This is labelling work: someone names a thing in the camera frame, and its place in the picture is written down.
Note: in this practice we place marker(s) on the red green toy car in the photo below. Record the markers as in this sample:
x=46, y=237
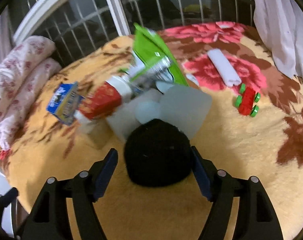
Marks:
x=245, y=101

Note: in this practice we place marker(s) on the black round object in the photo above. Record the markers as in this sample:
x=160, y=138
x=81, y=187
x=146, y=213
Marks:
x=157, y=154

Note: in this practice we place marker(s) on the small white paper cup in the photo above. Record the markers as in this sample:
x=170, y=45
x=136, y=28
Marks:
x=123, y=121

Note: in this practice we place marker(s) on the blue snack box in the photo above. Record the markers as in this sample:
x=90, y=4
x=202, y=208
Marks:
x=65, y=102

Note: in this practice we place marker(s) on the floral folded quilt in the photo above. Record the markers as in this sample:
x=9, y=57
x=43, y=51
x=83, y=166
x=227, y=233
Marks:
x=23, y=73

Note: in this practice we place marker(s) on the red white carton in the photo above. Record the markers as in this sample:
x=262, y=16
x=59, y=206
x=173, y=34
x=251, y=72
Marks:
x=104, y=100

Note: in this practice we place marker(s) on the white right curtain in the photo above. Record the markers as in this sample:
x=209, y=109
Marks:
x=280, y=26

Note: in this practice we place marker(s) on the green snack bag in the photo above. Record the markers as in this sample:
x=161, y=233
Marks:
x=152, y=60

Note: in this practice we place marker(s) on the white window frame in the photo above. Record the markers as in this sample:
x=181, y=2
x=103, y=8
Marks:
x=85, y=24

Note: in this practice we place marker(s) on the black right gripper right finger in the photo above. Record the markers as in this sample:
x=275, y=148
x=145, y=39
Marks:
x=256, y=216

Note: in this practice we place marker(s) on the left floral curtain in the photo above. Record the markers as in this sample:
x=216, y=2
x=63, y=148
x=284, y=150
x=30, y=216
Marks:
x=5, y=37

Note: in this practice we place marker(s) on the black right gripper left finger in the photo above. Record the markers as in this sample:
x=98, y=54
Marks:
x=49, y=216

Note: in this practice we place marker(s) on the white towel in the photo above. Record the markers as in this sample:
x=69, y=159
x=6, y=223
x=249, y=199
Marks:
x=224, y=67

